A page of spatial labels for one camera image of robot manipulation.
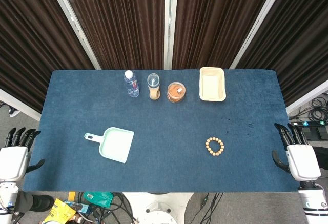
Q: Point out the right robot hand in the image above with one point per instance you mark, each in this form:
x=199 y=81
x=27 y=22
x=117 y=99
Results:
x=303 y=160

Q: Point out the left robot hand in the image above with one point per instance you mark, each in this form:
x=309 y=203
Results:
x=12 y=162

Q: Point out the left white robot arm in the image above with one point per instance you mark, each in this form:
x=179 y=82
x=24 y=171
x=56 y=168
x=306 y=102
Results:
x=6 y=195

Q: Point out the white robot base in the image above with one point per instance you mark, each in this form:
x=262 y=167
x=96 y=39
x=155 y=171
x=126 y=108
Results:
x=159 y=208

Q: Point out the black foot pedal unit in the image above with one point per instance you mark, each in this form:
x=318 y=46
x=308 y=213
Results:
x=316 y=133

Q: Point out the black shoe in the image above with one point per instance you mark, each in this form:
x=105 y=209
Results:
x=38 y=203

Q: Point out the yellow snack bag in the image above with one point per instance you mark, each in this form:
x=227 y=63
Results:
x=57 y=212

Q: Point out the small blue box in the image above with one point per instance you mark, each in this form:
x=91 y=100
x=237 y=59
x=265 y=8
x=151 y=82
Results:
x=78 y=206

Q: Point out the green plastic bag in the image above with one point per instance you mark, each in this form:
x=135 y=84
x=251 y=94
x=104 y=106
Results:
x=98 y=199

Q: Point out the light green plastic dustpan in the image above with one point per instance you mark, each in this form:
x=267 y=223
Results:
x=115 y=145

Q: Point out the dark brown pleated curtain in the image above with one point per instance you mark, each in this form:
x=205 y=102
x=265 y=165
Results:
x=215 y=24
x=297 y=42
x=123 y=24
x=30 y=42

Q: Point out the beige paper tray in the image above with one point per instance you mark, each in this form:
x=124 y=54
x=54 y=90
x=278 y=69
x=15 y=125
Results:
x=211 y=85

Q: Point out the blue table cloth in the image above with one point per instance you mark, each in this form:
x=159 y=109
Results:
x=166 y=131

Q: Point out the clear plastic water bottle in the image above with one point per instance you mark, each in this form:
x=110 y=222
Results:
x=132 y=86

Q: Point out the clear jar of rubber bands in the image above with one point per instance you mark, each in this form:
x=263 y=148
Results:
x=176 y=92

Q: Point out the seasoning shaker with clear cap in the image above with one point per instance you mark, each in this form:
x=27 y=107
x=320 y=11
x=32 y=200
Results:
x=154 y=90

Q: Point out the white metal frame post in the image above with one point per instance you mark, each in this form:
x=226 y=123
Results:
x=307 y=97
x=74 y=24
x=258 y=24
x=18 y=104
x=170 y=24

